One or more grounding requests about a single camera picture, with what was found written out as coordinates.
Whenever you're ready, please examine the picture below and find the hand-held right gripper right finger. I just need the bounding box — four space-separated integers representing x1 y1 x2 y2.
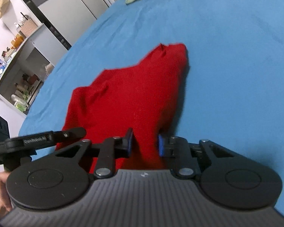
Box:
158 134 235 179

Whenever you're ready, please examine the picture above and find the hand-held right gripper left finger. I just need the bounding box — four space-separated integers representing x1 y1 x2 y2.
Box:
54 128 134 178

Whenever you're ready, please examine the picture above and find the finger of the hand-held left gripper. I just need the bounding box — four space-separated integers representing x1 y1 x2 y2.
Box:
52 127 87 146

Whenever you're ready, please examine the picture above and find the red knit sweater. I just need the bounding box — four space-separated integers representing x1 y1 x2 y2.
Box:
55 43 189 174

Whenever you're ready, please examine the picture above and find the person's left hand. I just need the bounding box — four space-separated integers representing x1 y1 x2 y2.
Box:
0 171 14 221

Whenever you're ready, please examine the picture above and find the green tissue pack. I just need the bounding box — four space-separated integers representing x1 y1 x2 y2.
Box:
11 95 29 113

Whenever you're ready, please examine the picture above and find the white desk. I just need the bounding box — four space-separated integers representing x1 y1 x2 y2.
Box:
0 22 73 117

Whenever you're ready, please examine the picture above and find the bed with blue sheet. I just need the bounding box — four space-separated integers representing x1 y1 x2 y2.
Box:
18 0 284 221

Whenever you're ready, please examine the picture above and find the wicker basket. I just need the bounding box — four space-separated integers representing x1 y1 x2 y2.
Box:
18 19 38 37

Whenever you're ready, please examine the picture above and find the grey and white wardrobe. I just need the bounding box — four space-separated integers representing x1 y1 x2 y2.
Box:
22 0 112 51

